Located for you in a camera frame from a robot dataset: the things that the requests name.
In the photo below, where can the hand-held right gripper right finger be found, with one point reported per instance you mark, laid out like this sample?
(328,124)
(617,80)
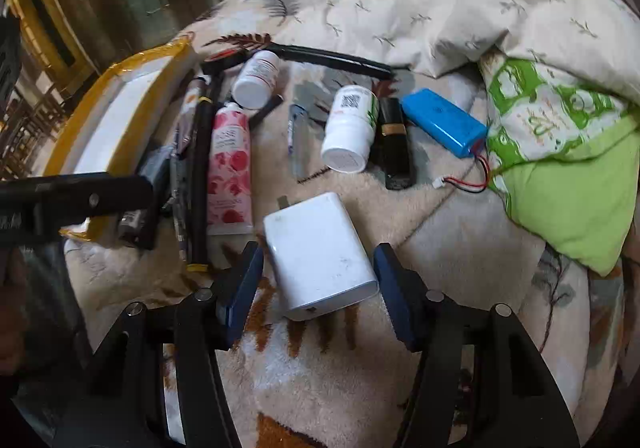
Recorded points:
(395,298)

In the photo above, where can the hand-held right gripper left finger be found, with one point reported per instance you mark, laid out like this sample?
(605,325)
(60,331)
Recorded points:
(245,288)

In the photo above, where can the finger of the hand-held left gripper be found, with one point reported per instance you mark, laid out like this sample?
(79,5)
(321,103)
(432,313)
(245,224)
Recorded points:
(95,195)

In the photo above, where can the black rectangular case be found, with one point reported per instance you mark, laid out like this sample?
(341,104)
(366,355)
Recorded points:
(152,177)

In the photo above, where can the white charger block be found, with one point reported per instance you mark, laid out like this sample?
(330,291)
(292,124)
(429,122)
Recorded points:
(320,253)

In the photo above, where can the grey patterned pen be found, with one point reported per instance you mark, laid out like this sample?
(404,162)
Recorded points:
(182,213)

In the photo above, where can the black marker yellow caps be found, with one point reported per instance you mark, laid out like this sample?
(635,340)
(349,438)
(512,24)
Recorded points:
(199,177)

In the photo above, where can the white foam box yellow tape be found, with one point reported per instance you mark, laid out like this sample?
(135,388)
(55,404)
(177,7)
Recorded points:
(130,92)

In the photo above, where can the rose print hand cream tube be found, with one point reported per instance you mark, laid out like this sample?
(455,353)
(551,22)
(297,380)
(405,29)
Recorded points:
(227,167)

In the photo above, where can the black lipstick gold band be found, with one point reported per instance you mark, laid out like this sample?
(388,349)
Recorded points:
(395,147)

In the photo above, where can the clear plastic pen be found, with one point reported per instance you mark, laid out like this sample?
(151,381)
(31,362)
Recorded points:
(298,142)

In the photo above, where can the white bottle green leaf label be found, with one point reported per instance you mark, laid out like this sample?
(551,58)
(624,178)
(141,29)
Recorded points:
(347,127)

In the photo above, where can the black red plastic item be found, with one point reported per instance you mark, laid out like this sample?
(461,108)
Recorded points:
(220,60)

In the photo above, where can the white bottle red label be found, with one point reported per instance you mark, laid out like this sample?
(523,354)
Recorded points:
(255,77)

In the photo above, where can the long black pen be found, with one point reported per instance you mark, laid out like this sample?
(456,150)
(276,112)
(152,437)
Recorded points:
(330,56)

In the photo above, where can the person's left hand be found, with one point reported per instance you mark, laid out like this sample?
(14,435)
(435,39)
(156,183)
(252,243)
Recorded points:
(11,323)

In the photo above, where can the beige leaf print blanket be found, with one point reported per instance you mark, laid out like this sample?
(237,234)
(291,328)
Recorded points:
(475,238)

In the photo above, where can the gold trimmed furniture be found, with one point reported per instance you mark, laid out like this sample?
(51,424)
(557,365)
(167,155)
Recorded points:
(45,12)

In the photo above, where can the green printed pillow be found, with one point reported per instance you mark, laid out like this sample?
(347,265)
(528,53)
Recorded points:
(565,177)

